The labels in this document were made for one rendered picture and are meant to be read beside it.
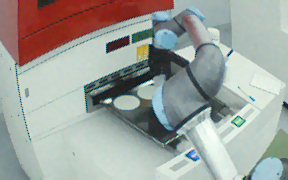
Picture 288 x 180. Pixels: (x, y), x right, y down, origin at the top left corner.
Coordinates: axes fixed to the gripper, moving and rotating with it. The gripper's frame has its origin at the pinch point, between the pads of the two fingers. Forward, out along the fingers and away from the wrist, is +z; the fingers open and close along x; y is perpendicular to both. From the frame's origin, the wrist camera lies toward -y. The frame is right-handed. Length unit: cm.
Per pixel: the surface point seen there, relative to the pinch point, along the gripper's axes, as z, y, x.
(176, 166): -6, 3, 54
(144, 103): 0.9, 9.4, 7.7
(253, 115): -5.7, -34.5, 31.4
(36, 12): -53, 51, 23
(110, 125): 8.8, 23.1, 10.8
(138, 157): 8.0, 13.5, 32.3
